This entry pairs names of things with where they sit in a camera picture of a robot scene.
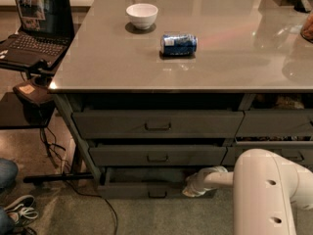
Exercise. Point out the grey drawer cabinet frame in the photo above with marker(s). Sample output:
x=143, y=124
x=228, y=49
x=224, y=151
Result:
x=69, y=103

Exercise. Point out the brown object table edge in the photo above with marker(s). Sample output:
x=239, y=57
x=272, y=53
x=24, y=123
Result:
x=307, y=29

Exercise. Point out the white ceramic bowl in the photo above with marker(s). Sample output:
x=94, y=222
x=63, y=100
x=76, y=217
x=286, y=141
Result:
x=142, y=15

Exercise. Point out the blue soda can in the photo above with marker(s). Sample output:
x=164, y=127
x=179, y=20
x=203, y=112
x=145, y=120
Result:
x=178, y=45

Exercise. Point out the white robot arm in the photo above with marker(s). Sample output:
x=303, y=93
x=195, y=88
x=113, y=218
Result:
x=265, y=185

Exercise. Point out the black laptop stand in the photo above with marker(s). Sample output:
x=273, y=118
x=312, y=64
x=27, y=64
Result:
x=29, y=106

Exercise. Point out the black open laptop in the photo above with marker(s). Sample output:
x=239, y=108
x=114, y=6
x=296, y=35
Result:
x=44, y=36

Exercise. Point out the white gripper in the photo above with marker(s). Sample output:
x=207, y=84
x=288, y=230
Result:
x=200, y=182

